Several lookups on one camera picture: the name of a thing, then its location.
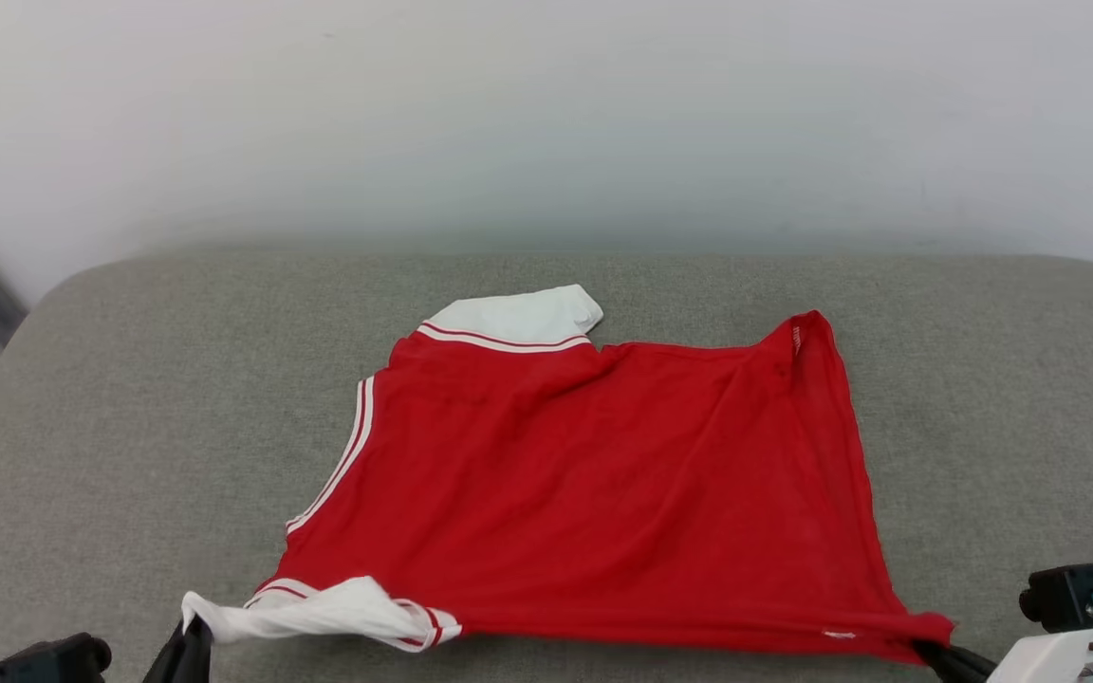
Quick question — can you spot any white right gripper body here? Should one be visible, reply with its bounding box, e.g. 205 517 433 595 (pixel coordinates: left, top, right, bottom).
986 624 1093 683

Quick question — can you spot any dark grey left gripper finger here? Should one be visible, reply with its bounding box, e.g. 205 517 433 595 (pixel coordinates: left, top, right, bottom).
182 617 216 683
142 621 187 683

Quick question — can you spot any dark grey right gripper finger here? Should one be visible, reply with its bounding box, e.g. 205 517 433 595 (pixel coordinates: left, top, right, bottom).
926 656 990 683
914 641 997 676

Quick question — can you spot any red and white garment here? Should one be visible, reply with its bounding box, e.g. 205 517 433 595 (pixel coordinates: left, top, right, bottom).
181 285 955 665

